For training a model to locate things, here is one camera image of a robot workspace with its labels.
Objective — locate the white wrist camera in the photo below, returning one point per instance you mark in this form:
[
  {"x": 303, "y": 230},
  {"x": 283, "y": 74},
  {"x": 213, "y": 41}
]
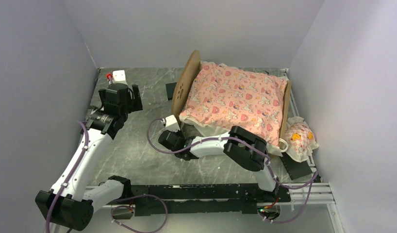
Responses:
[
  {"x": 171, "y": 124},
  {"x": 117, "y": 76}
]

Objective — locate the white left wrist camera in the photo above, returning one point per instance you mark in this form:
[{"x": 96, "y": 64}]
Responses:
[{"x": 117, "y": 76}]

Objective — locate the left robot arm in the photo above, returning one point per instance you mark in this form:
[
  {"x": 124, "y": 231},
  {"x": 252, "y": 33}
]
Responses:
[{"x": 68, "y": 203}]

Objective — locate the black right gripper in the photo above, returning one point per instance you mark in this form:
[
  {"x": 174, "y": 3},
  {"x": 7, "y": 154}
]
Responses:
[{"x": 179, "y": 132}]

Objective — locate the wooden pet bed frame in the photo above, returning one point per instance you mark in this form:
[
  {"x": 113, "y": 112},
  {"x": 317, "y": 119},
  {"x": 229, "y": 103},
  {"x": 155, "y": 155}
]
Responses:
[{"x": 185, "y": 86}]

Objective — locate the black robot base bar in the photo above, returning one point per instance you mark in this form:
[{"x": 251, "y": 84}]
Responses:
[{"x": 245, "y": 198}]

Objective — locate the black rectangular box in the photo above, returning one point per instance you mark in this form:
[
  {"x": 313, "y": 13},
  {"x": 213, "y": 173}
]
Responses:
[{"x": 170, "y": 87}]

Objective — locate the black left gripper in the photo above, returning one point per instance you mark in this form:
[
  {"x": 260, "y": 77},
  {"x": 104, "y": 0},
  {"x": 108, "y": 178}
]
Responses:
[{"x": 134, "y": 103}]

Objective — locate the pink unicorn print mattress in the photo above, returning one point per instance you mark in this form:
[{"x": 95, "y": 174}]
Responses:
[{"x": 237, "y": 99}]

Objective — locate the aluminium rail at table edge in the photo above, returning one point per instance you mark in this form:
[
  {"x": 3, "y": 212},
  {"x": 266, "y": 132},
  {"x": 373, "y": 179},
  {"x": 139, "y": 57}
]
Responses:
[{"x": 294, "y": 107}]

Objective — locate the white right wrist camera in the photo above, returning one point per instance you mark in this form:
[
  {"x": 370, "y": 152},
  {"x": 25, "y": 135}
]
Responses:
[{"x": 171, "y": 124}]

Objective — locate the pink checkered duck pillow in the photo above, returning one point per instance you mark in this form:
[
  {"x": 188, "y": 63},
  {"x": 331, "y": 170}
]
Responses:
[{"x": 300, "y": 139}]

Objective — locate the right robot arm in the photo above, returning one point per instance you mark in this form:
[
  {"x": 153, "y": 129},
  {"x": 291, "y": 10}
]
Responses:
[{"x": 243, "y": 147}]

